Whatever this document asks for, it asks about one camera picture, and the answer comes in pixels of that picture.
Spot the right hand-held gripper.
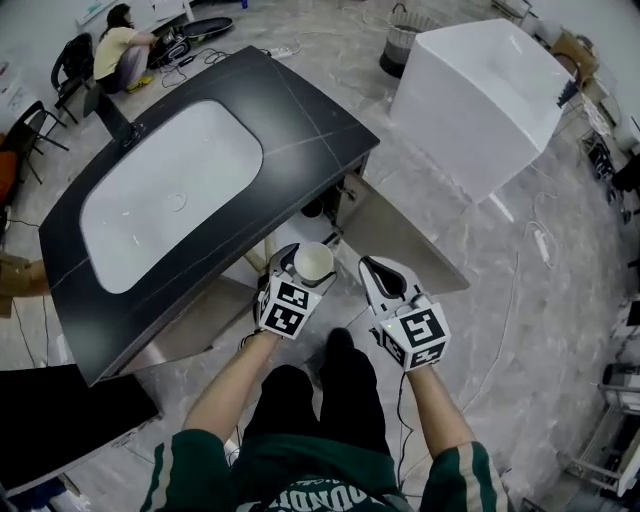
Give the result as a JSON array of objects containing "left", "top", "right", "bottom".
[{"left": 358, "top": 255, "right": 452, "bottom": 373}]

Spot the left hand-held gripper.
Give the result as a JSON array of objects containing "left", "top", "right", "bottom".
[{"left": 256, "top": 243, "right": 339, "bottom": 342}]

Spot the white ceramic mug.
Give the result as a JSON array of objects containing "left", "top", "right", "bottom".
[{"left": 293, "top": 241, "right": 335, "bottom": 287}]

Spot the black vanity with white sink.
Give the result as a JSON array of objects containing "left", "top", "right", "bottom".
[{"left": 38, "top": 45, "right": 381, "bottom": 389}]

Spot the person's right forearm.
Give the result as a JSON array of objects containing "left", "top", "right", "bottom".
[{"left": 407, "top": 367, "right": 476, "bottom": 461}]

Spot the person's left forearm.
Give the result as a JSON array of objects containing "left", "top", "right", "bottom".
[{"left": 183, "top": 329, "right": 281, "bottom": 444}]

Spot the white sink basin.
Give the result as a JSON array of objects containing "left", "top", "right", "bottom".
[{"left": 79, "top": 98, "right": 265, "bottom": 295}]

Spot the black sink faucet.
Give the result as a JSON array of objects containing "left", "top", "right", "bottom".
[{"left": 82, "top": 88, "right": 146, "bottom": 146}]

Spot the grey cabinet door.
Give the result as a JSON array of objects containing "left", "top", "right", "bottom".
[{"left": 339, "top": 172, "right": 471, "bottom": 296}]

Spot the person's right leg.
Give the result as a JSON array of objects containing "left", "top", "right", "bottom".
[{"left": 319, "top": 327, "right": 391, "bottom": 456}]

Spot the person's leg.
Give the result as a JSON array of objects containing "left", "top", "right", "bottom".
[
  {"left": 319, "top": 327, "right": 391, "bottom": 456},
  {"left": 244, "top": 364, "right": 321, "bottom": 441}
]

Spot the person's left leg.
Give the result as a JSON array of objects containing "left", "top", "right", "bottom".
[{"left": 244, "top": 364, "right": 321, "bottom": 441}]

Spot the white bathtub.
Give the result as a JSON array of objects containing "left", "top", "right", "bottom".
[{"left": 389, "top": 18, "right": 576, "bottom": 205}]

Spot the green printed t-shirt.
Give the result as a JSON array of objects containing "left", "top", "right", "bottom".
[{"left": 139, "top": 428, "right": 511, "bottom": 512}]

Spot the ribbed grey basket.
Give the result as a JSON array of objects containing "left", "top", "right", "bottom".
[{"left": 378, "top": 3, "right": 444, "bottom": 79}]

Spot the black equipment bag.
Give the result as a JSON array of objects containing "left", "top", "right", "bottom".
[{"left": 147, "top": 27, "right": 192, "bottom": 71}]

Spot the black bathtub faucet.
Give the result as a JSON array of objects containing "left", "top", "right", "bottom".
[{"left": 556, "top": 69, "right": 581, "bottom": 109}]

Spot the metal rack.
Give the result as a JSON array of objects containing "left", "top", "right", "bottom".
[{"left": 564, "top": 379, "right": 640, "bottom": 496}]

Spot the black box cabinet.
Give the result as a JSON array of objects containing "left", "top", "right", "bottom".
[{"left": 0, "top": 363, "right": 160, "bottom": 494}]

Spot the small open cardboard box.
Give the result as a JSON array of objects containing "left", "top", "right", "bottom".
[{"left": 549, "top": 30, "right": 601, "bottom": 81}]

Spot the black folding chair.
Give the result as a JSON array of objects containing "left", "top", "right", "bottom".
[{"left": 0, "top": 99, "right": 70, "bottom": 186}]

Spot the black armchair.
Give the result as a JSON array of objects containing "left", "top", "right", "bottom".
[{"left": 49, "top": 33, "right": 96, "bottom": 125}]

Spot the orange bag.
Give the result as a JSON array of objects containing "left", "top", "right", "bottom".
[{"left": 0, "top": 149, "right": 24, "bottom": 206}]

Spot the white vanity cabinet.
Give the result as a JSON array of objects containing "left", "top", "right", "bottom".
[{"left": 74, "top": 0, "right": 196, "bottom": 29}]

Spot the white power cable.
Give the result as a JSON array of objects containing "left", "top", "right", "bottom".
[{"left": 459, "top": 189, "right": 559, "bottom": 416}]

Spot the black coiled cable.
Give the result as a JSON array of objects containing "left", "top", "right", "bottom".
[{"left": 159, "top": 47, "right": 229, "bottom": 89}]

